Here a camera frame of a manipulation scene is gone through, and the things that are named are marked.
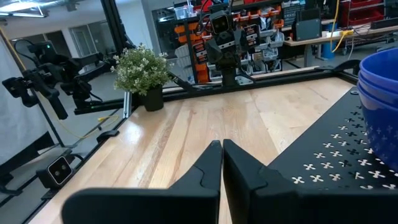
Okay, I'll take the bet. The yellow power cable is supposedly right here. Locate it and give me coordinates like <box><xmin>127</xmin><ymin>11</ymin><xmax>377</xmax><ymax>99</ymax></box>
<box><xmin>329</xmin><ymin>0</ymin><xmax>355</xmax><ymax>54</ymax></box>

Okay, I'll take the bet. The clear plastic container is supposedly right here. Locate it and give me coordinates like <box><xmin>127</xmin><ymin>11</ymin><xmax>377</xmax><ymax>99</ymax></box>
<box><xmin>173</xmin><ymin>3</ymin><xmax>196</xmax><ymax>20</ymax></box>

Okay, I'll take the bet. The white fabric screen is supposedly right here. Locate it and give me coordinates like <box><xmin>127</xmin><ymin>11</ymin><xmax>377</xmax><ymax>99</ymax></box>
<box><xmin>0</xmin><ymin>30</ymin><xmax>55</xmax><ymax>166</ymax></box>

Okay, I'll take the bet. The black frame bracket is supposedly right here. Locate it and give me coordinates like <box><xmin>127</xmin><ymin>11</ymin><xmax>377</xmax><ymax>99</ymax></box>
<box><xmin>95</xmin><ymin>129</ymin><xmax>120</xmax><ymax>144</ymax></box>

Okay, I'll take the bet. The black aluminium table frame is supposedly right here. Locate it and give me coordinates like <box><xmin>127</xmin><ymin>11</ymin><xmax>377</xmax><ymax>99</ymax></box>
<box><xmin>0</xmin><ymin>0</ymin><xmax>363</xmax><ymax>224</ymax></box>

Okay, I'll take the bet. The shelving with orange bins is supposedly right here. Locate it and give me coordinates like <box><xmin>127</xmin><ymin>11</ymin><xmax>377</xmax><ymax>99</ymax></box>
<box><xmin>152</xmin><ymin>0</ymin><xmax>285</xmax><ymax>84</ymax></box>

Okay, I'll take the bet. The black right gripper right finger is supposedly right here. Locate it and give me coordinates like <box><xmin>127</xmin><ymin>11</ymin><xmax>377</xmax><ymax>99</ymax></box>
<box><xmin>223</xmin><ymin>139</ymin><xmax>398</xmax><ymax>224</ymax></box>

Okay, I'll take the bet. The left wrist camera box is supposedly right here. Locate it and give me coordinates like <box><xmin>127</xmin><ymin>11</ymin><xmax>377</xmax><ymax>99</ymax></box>
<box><xmin>210</xmin><ymin>11</ymin><xmax>235</xmax><ymax>35</ymax></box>

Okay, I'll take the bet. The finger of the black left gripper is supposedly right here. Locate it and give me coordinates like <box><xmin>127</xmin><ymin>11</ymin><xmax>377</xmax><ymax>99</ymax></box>
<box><xmin>243</xmin><ymin>24</ymin><xmax>261</xmax><ymax>49</ymax></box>
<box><xmin>192</xmin><ymin>39</ymin><xmax>210</xmax><ymax>65</ymax></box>

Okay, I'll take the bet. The black equipment case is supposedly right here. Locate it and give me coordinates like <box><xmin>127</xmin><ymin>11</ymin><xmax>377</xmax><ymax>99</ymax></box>
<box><xmin>291</xmin><ymin>8</ymin><xmax>323</xmax><ymax>42</ymax></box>

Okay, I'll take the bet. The red storage shelf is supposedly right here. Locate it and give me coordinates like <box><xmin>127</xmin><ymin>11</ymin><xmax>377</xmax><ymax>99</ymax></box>
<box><xmin>338</xmin><ymin>0</ymin><xmax>398</xmax><ymax>26</ymax></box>

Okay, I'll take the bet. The wooden workbench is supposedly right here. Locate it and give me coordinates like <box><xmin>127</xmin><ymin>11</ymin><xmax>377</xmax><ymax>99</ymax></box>
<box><xmin>283</xmin><ymin>24</ymin><xmax>398</xmax><ymax>68</ymax></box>

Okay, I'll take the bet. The ceiling light fixture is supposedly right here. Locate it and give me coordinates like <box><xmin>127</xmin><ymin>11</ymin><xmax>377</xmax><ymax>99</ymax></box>
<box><xmin>0</xmin><ymin>1</ymin><xmax>49</xmax><ymax>18</ymax></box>

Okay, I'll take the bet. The blue bin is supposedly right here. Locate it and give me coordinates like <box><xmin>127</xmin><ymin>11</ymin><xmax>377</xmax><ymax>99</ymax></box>
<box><xmin>321</xmin><ymin>39</ymin><xmax>337</xmax><ymax>60</ymax></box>

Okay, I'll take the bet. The black table-level camera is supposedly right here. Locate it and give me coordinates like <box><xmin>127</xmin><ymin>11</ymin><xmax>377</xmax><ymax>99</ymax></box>
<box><xmin>36</xmin><ymin>154</ymin><xmax>76</xmax><ymax>190</ymax></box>

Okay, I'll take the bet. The black perforated metal shelf riser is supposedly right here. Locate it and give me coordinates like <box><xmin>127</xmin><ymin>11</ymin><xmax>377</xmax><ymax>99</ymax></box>
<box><xmin>266</xmin><ymin>86</ymin><xmax>398</xmax><ymax>191</ymax></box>

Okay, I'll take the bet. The blue mini bowl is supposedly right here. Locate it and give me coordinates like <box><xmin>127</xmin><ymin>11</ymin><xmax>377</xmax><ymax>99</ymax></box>
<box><xmin>356</xmin><ymin>82</ymin><xmax>398</xmax><ymax>172</ymax></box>
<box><xmin>357</xmin><ymin>70</ymin><xmax>398</xmax><ymax>108</ymax></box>
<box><xmin>359</xmin><ymin>46</ymin><xmax>398</xmax><ymax>94</ymax></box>

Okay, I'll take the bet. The silver aluminium extrusion piece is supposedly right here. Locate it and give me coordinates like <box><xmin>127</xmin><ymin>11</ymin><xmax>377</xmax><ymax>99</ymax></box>
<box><xmin>123</xmin><ymin>91</ymin><xmax>133</xmax><ymax>119</ymax></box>

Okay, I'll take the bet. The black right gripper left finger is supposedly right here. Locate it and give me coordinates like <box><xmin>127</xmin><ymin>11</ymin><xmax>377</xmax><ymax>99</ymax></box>
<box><xmin>62</xmin><ymin>140</ymin><xmax>223</xmax><ymax>224</ymax></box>

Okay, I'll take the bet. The potted white-flowered plant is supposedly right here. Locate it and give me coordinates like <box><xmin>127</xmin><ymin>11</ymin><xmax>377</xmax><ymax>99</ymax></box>
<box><xmin>110</xmin><ymin>43</ymin><xmax>175</xmax><ymax>113</ymax></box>

